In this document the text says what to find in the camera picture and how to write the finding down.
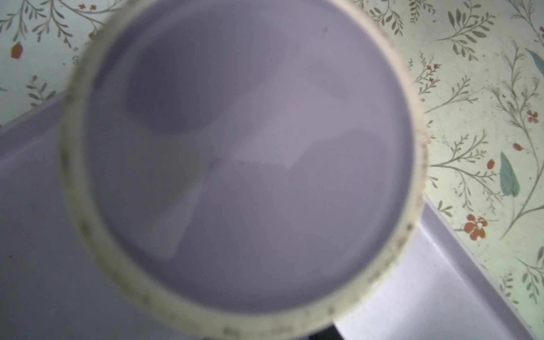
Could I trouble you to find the lavender plastic tray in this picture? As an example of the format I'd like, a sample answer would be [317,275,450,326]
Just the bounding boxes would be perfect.
[1,96,535,339]

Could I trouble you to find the purple mug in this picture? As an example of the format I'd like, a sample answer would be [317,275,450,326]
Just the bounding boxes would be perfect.
[59,1,428,339]

